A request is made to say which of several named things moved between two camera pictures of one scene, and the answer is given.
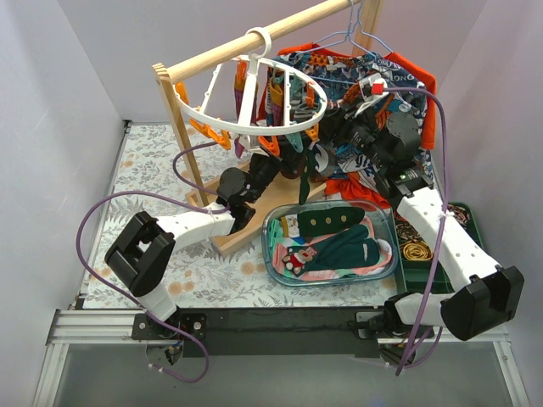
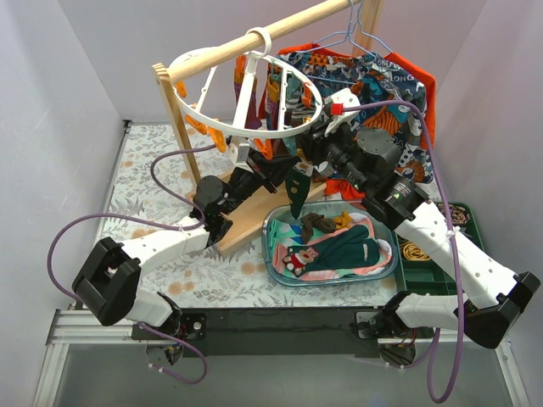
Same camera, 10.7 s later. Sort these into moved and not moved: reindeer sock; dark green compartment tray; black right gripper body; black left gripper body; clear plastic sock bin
Moved: black right gripper body
Not moved: clear plastic sock bin; reindeer sock; dark green compartment tray; black left gripper body
